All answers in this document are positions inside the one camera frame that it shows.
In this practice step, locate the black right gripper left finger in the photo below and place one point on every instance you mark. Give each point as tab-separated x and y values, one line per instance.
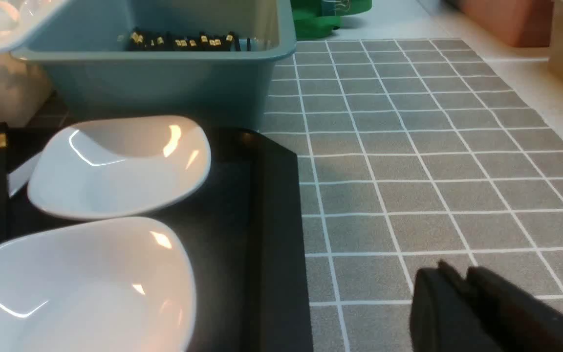
441	321

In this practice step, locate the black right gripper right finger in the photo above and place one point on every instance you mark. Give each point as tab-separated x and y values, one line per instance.
513	318

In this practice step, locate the white square dish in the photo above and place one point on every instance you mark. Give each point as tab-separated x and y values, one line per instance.
116	168
115	285

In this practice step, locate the grey grid table mat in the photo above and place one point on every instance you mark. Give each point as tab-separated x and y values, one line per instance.
412	151

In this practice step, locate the brown box in background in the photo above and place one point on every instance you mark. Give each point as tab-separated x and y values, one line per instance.
517	23

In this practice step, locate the green cloth backdrop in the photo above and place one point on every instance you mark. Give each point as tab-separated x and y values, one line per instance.
317	19

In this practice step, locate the bundle of black chopsticks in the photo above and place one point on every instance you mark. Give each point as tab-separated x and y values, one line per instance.
143	40

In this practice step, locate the blue plastic chopstick bin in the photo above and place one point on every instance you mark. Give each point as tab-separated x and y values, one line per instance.
82	51

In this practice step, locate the white plastic spoon bin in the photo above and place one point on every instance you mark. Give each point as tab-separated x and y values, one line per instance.
24	87

